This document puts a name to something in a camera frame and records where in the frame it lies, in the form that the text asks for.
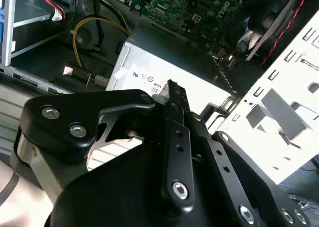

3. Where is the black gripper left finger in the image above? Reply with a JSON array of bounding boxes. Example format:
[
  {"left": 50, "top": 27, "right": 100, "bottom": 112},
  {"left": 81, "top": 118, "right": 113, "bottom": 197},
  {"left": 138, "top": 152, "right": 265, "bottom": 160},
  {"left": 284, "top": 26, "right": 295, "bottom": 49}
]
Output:
[{"left": 11, "top": 79, "right": 196, "bottom": 214}]

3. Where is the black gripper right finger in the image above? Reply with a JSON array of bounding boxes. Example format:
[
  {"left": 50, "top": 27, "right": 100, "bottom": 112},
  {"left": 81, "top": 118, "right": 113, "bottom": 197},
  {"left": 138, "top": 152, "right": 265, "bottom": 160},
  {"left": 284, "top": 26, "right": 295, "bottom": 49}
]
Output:
[{"left": 189, "top": 111, "right": 313, "bottom": 227}]

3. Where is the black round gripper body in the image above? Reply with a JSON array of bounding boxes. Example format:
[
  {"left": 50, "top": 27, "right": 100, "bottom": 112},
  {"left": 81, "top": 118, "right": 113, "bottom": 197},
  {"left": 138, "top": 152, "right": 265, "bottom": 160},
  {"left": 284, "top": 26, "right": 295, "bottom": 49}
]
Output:
[{"left": 47, "top": 142, "right": 250, "bottom": 227}]

